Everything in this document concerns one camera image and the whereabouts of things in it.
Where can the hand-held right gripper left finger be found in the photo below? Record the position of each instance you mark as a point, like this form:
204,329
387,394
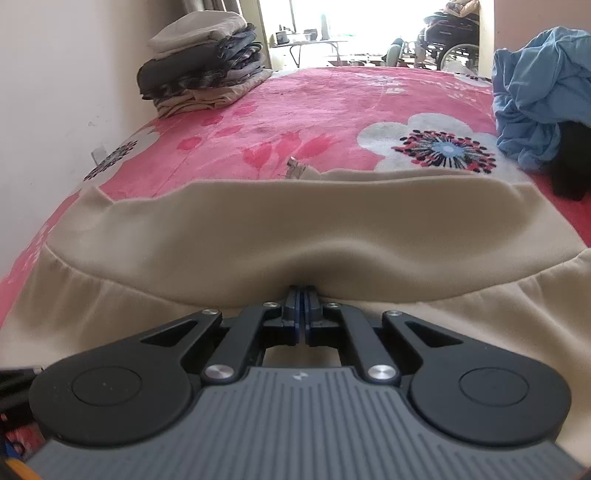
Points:
295,318

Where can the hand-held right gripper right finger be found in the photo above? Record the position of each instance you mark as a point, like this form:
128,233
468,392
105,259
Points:
310,318

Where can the beige zip jacket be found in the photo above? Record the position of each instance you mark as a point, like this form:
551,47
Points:
295,230

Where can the stack of folded clothes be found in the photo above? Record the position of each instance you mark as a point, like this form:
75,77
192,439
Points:
198,74

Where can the pink floral blanket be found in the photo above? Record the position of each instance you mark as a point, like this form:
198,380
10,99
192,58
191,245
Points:
323,106

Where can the folding table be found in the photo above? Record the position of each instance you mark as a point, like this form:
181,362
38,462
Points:
309,43

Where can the teal chair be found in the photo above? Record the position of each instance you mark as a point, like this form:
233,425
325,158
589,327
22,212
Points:
395,53

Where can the white plastic bag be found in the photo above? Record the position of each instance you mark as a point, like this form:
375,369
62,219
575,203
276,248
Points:
461,68

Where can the black garment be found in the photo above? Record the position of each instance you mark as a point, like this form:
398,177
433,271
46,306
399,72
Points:
572,161

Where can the black wheelchair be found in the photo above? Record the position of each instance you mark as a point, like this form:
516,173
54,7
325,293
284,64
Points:
450,32

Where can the light blue garment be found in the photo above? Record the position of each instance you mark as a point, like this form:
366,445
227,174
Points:
535,92

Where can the grey curtain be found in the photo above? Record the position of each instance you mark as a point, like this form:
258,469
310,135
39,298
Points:
207,7

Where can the white wall plate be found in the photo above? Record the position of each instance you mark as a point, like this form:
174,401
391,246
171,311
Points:
100,154

